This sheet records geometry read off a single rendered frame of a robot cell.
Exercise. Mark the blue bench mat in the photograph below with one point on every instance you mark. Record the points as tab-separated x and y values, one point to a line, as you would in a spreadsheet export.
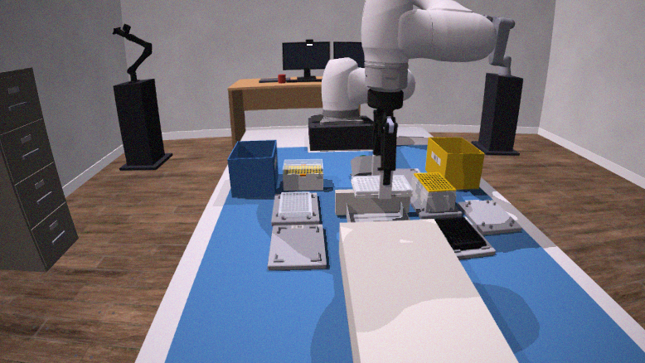
238	311

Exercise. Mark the blue open-top bin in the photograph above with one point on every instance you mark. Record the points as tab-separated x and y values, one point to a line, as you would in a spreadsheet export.
252	177

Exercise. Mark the yellow open-top bin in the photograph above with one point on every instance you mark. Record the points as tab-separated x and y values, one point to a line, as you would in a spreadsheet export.
457	160

